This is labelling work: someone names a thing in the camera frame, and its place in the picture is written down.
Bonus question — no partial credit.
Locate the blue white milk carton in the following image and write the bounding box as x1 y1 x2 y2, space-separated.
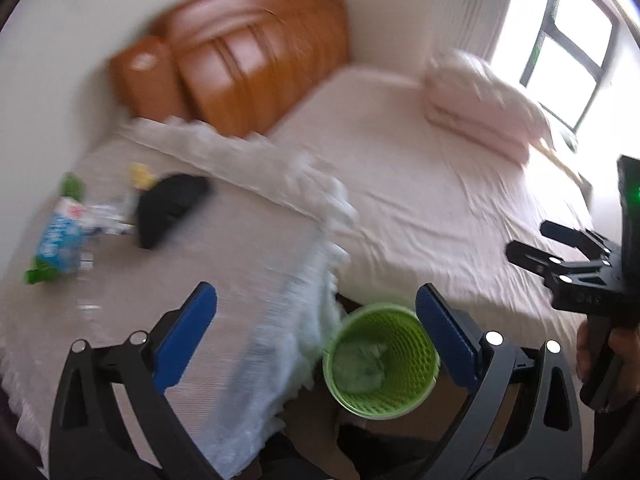
34 196 86 274

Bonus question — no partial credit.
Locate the black cloth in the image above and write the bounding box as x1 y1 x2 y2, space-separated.
136 174 213 250

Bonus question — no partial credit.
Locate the person's right hand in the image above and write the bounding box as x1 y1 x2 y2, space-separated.
576 321 640 410

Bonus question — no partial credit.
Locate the wooden bed headboard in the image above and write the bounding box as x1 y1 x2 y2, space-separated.
108 0 349 138

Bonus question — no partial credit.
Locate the yellow crumpled wrapper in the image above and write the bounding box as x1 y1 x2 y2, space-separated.
128 162 157 192

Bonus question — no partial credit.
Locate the crumpled paper in basket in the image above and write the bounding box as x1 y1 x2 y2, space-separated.
332 339 387 394

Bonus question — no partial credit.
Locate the white lace cover cloth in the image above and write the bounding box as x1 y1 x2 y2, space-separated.
1 119 357 479

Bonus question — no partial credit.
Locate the pink bed sheet mattress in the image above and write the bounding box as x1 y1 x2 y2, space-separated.
270 65 591 353

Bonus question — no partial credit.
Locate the clear plastic bottle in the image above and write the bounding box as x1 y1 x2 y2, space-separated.
80 193 138 236

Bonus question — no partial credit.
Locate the green mesh trash basket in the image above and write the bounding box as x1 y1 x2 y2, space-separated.
322 302 440 420

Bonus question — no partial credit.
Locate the window with dark frame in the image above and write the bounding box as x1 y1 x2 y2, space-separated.
490 0 620 136

